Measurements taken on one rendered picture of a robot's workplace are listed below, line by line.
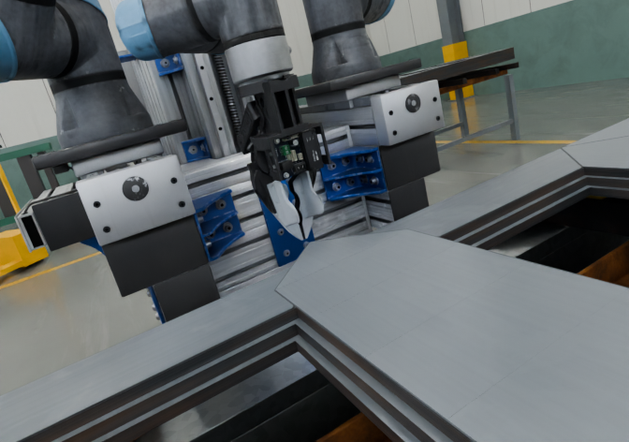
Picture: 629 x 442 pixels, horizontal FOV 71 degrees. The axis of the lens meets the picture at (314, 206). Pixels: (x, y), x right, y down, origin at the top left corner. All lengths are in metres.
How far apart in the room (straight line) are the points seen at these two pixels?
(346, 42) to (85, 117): 0.50
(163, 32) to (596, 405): 0.52
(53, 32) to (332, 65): 0.49
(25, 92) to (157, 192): 9.54
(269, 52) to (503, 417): 0.41
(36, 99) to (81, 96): 9.36
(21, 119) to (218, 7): 9.65
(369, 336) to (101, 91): 0.59
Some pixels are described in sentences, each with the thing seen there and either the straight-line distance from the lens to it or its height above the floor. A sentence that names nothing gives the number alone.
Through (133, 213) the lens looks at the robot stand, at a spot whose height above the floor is 0.93.
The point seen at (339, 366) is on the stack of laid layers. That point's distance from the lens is 0.36.
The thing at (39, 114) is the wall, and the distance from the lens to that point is 10.12.
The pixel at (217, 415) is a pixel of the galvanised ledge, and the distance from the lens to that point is 0.62.
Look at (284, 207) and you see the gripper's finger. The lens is 0.57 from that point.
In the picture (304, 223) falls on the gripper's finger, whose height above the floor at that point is 0.87.
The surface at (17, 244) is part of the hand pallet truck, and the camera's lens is 5.15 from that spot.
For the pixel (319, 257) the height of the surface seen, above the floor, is 0.85.
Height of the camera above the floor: 1.04
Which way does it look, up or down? 15 degrees down
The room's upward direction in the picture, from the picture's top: 14 degrees counter-clockwise
